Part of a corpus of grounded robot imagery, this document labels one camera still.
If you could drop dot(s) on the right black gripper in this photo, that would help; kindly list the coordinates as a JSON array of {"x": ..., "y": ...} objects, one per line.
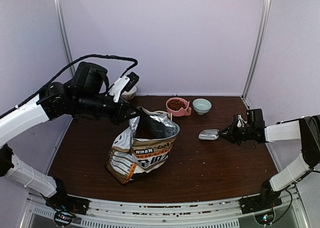
[{"x": 230, "y": 135}]

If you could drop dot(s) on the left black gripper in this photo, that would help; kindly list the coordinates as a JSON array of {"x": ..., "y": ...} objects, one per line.
[{"x": 120, "y": 116}]

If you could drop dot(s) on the metal scoop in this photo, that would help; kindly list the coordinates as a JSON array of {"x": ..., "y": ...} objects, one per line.
[{"x": 209, "y": 134}]

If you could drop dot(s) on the pet food bag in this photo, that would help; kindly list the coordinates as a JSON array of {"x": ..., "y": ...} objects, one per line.
[{"x": 143, "y": 147}]

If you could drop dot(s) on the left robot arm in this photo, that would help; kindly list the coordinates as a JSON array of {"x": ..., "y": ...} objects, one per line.
[{"x": 88, "y": 94}]

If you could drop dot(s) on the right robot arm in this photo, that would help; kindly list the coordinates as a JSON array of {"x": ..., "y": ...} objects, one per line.
[{"x": 295, "y": 143}]

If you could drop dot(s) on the pink pet bowl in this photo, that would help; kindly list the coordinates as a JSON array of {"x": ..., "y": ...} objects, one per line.
[{"x": 181, "y": 112}]

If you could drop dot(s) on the white patterned ceramic bowl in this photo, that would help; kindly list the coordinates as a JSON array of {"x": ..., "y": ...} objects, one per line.
[{"x": 128, "y": 95}]

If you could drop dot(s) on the light blue ceramic bowl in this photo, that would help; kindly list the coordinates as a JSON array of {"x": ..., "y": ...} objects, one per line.
[{"x": 201, "y": 106}]

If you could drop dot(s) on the kibble in pink bowl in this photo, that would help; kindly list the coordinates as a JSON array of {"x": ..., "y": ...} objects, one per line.
[{"x": 176, "y": 105}]

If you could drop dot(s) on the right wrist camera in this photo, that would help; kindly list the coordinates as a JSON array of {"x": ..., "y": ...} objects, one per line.
[{"x": 239, "y": 121}]

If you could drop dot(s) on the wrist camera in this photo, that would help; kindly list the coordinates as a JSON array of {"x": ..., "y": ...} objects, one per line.
[
  {"x": 124, "y": 83},
  {"x": 239, "y": 121}
]

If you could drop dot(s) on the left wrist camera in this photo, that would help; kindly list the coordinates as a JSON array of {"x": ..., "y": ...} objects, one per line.
[{"x": 124, "y": 83}]

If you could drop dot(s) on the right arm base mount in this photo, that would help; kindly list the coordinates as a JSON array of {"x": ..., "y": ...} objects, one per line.
[{"x": 254, "y": 204}]

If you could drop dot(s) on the front aluminium rail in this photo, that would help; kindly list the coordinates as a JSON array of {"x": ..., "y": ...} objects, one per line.
[{"x": 226, "y": 213}]

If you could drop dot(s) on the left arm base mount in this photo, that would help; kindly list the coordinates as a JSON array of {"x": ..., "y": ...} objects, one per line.
[{"x": 69, "y": 204}]

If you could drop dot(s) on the left aluminium frame post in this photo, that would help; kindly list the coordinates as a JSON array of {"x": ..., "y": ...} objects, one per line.
[{"x": 61, "y": 22}]

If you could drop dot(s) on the aluminium frame post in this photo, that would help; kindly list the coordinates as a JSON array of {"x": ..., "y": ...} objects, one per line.
[
  {"x": 61, "y": 22},
  {"x": 265, "y": 13}
]

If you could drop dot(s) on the right aluminium frame post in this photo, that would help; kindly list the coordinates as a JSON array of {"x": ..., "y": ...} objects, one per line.
[{"x": 265, "y": 13}]

